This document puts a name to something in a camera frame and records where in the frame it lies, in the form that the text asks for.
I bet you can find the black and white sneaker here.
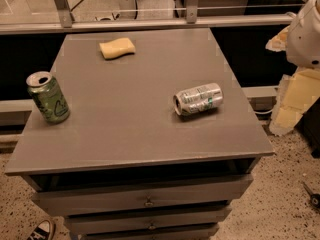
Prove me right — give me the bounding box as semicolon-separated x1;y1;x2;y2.
27;220;55;240

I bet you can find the middle drawer with knob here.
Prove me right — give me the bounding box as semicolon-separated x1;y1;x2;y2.
65;206;231;234

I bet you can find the top drawer with knob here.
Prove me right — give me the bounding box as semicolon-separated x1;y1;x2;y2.
32;174;253;216

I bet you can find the silver 7up can lying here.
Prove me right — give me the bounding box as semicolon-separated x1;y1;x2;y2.
173;83;223;116

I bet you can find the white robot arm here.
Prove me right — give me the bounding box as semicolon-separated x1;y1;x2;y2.
286;0;320;69

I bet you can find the yellow sponge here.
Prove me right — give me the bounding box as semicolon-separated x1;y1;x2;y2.
99;38;136;60

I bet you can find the green upright soda can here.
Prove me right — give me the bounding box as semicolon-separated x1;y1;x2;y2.
26;71;70;124

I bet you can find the drawer with knob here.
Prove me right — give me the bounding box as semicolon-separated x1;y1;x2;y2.
65;206;231;234
32;174;253;216

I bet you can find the grey drawer cabinet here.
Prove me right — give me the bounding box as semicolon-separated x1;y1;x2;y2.
4;28;276;240

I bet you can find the metal railing frame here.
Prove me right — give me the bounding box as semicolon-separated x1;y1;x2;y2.
0;0;308;35

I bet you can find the black tool on floor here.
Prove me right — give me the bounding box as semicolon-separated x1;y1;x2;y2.
303;182;320;208

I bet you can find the bottom drawer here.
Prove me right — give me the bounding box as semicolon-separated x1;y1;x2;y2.
81;223;219;240

